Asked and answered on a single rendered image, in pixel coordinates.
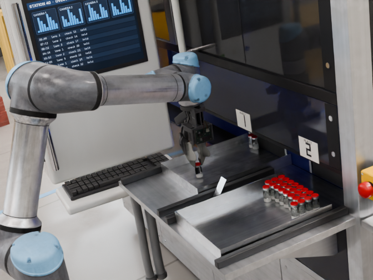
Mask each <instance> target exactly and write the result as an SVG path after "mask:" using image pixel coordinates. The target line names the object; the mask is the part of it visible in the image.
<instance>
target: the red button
mask: <svg viewBox="0 0 373 280"><path fill-rule="evenodd" d="M357 189H358V192H359V195H360V196H361V197H362V198H370V197H372V196H373V187H372V185H371V184H370V183H369V182H367V181H365V182H362V183H360V184H359V186H358V188H357Z"/></svg>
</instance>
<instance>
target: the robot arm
mask: <svg viewBox="0 0 373 280"><path fill-rule="evenodd" d="M172 62H173V64H171V65H169V66H166V67H163V68H160V69H157V70H154V71H150V72H149V73H146V74H124V75H98V74H97V73H96V72H94V71H79V70H75V69H70V68H65V67H62V66H57V65H52V64H47V63H43V62H41V61H24V62H21V63H19V64H17V65H16V66H14V67H13V68H12V69H11V70H10V71H9V73H8V75H7V78H6V82H5V89H6V93H7V95H8V97H9V99H10V100H11V102H10V108H9V113H10V114H11V116H12V117H13V118H14V127H13V136H12V144H11V152H10V158H9V166H8V174H7V183H6V191H5V196H4V205H3V212H2V213H1V214H0V269H2V270H3V271H5V272H6V273H7V274H8V275H10V276H11V277H12V278H14V279H15V280H69V275H68V271H67V268H66V265H65V260H64V254H63V249H62V247H61V245H60V243H59V240H58V239H57V237H56V236H54V235H53V234H51V233H48V232H41V228H42V222H41V220H40V219H39V218H38V217H37V211H38V203H39V195H40V190H41V182H42V174H43V166H44V158H45V153H46V145H47V138H48V130H49V125H50V123H52V122H53V121H54V120H55V119H56V117H57V114H61V113H73V112H84V111H95V110H97V109H98V108H99V107H100V106H113V105H124V104H143V103H163V102H179V104H180V109H181V110H182V113H180V114H178V115H177V116H176V117H175V118H174V120H175V122H176V125H179V124H182V125H181V126H180V128H181V131H180V133H179V144H180V147H181V149H182V151H183V153H184V154H185V156H186V158H187V160H188V161H189V163H190V164H191V165H192V166H193V167H194V168H195V167H196V165H195V161H196V154H195V153H194V151H193V148H194V145H195V144H196V145H197V147H198V154H199V157H198V160H199V162H200V163H201V166H202V165H203V163H204V160H205V157H210V151H209V150H208V148H207V147H206V142H207V141H211V140H212V139H214V135H213V126H212V123H210V122H208V121H206V120H204V113H203V111H205V107H204V105H203V102H205V101H206V100H207V99H208V98H209V96H210V94H211V83H210V80H209V79H208V78H206V77H205V76H201V75H200V70H199V67H200V65H199V61H198V56H197V55H196V54H195V53H194V52H182V53H178V54H176V55H174V56H173V61H172ZM211 134H212V135H211ZM189 141H190V142H189Z"/></svg>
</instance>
